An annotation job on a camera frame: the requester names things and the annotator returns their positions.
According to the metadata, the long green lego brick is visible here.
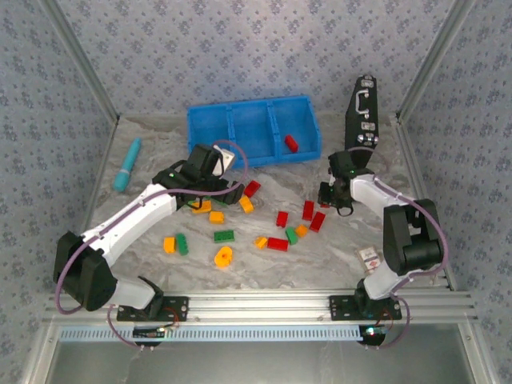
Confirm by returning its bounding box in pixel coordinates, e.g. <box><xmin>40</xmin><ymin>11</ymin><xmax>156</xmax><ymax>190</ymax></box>
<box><xmin>186</xmin><ymin>196</ymin><xmax>230</xmax><ymax>209</ymax></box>

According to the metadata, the round yellow lego piece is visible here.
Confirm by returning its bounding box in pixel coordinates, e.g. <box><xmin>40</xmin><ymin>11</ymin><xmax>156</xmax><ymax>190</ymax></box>
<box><xmin>214</xmin><ymin>246</ymin><xmax>234</xmax><ymax>268</ymax></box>

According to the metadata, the blue three-compartment bin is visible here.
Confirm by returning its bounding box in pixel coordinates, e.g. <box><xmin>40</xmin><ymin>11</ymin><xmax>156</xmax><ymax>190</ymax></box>
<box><xmin>186</xmin><ymin>94</ymin><xmax>322</xmax><ymax>169</ymax></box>

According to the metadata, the black briefcase with metal clasps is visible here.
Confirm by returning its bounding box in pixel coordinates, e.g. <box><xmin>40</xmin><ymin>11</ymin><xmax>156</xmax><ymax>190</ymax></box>
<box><xmin>343</xmin><ymin>74</ymin><xmax>380</xmax><ymax>169</ymax></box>

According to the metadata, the small red white box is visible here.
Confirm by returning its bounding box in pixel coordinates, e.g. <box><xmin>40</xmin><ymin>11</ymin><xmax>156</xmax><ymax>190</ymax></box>
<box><xmin>354</xmin><ymin>246</ymin><xmax>383</xmax><ymax>275</ymax></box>

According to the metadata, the teal cylindrical tool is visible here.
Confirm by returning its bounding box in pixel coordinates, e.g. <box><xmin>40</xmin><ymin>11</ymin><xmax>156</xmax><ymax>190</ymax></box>
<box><xmin>113</xmin><ymin>138</ymin><xmax>143</xmax><ymax>194</ymax></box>

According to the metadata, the right circuit board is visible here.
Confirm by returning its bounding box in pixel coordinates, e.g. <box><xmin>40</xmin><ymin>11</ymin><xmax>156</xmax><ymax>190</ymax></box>
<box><xmin>358</xmin><ymin>324</ymin><xmax>387</xmax><ymax>345</ymax></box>

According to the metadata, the circuit board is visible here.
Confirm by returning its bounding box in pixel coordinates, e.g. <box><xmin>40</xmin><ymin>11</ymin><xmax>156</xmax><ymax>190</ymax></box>
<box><xmin>133</xmin><ymin>326</ymin><xmax>167</xmax><ymax>339</ymax></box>
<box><xmin>358</xmin><ymin>324</ymin><xmax>387</xmax><ymax>345</ymax></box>

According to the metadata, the left circuit board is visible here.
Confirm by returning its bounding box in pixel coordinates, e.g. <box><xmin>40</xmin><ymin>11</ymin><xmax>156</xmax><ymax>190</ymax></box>
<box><xmin>133</xmin><ymin>326</ymin><xmax>167</xmax><ymax>339</ymax></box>

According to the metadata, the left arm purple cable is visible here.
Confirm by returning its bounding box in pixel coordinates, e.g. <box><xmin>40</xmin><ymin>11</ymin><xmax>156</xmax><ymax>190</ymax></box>
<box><xmin>54</xmin><ymin>138</ymin><xmax>250</xmax><ymax>351</ymax></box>

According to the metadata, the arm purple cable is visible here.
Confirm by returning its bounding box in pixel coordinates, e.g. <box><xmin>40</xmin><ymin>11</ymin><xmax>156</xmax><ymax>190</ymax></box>
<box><xmin>54</xmin><ymin>138</ymin><xmax>250</xmax><ymax>351</ymax></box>
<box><xmin>347</xmin><ymin>146</ymin><xmax>449</xmax><ymax>351</ymax></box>

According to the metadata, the right aluminium side rail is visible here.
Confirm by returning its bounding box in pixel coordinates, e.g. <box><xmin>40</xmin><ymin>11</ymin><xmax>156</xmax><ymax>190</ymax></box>
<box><xmin>390</xmin><ymin>114</ymin><xmax>457</xmax><ymax>291</ymax></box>

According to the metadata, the aluminium side rail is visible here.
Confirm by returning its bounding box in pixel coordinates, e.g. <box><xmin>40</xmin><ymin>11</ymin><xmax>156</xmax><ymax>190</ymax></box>
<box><xmin>63</xmin><ymin>115</ymin><xmax>121</xmax><ymax>293</ymax></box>
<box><xmin>390</xmin><ymin>114</ymin><xmax>457</xmax><ymax>291</ymax></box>

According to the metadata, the left aluminium side rail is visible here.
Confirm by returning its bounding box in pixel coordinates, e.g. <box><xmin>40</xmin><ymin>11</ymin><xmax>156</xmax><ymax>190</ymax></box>
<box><xmin>63</xmin><ymin>115</ymin><xmax>121</xmax><ymax>293</ymax></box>

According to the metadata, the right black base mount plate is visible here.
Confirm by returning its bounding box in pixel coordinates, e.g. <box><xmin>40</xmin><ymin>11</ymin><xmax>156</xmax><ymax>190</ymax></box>
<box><xmin>328</xmin><ymin>294</ymin><xmax>403</xmax><ymax>321</ymax></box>

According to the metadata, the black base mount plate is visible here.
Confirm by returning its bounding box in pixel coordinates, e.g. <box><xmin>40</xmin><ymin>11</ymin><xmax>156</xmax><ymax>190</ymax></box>
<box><xmin>328</xmin><ymin>294</ymin><xmax>403</xmax><ymax>321</ymax></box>
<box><xmin>115</xmin><ymin>295</ymin><xmax>190</xmax><ymax>322</ymax></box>

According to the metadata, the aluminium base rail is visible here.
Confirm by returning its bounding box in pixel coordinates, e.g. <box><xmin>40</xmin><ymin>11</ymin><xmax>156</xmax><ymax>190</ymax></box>
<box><xmin>42</xmin><ymin>290</ymin><xmax>479</xmax><ymax>323</ymax></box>

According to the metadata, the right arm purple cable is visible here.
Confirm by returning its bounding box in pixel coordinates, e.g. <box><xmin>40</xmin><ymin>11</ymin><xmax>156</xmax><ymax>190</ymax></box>
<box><xmin>347</xmin><ymin>146</ymin><xmax>449</xmax><ymax>351</ymax></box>

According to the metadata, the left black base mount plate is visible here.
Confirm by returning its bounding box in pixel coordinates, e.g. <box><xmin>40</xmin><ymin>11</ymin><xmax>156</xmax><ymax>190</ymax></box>
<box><xmin>115</xmin><ymin>295</ymin><xmax>190</xmax><ymax>322</ymax></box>

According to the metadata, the slotted pale cable duct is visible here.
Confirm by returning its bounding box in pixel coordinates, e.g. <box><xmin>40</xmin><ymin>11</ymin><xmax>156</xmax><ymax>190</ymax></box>
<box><xmin>58</xmin><ymin>324</ymin><xmax>365</xmax><ymax>343</ymax></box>

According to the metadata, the right aluminium frame post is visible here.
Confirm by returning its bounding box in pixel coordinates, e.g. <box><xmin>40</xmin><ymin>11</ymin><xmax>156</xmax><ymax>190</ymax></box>
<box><xmin>398</xmin><ymin>0</ymin><xmax>477</xmax><ymax>123</ymax></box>

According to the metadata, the aluminium frame post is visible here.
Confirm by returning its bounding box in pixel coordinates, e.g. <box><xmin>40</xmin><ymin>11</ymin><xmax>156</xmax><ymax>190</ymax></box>
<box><xmin>398</xmin><ymin>0</ymin><xmax>477</xmax><ymax>123</ymax></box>
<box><xmin>39</xmin><ymin>0</ymin><xmax>121</xmax><ymax>123</ymax></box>

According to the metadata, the left aluminium frame post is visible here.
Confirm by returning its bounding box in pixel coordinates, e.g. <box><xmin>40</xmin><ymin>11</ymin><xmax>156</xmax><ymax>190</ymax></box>
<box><xmin>39</xmin><ymin>0</ymin><xmax>121</xmax><ymax>123</ymax></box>

